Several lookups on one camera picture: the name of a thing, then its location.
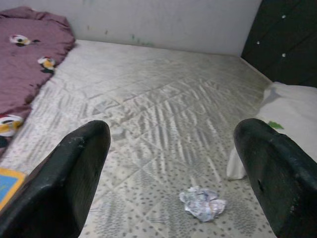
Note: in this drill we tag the white patterned mattress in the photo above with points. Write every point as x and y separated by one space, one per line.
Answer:
161 104

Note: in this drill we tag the white pillow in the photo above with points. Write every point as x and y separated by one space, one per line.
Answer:
294 106

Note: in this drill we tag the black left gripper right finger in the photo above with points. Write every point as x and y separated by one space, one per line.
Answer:
284 183

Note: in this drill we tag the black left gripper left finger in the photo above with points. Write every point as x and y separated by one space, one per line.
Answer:
57 188

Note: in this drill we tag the dark tufted headboard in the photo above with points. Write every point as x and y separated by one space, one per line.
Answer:
282 37

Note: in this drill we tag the colourful children's book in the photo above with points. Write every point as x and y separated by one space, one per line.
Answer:
8 184

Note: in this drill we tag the purple cartoon print blanket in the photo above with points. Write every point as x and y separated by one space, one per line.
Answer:
22 74

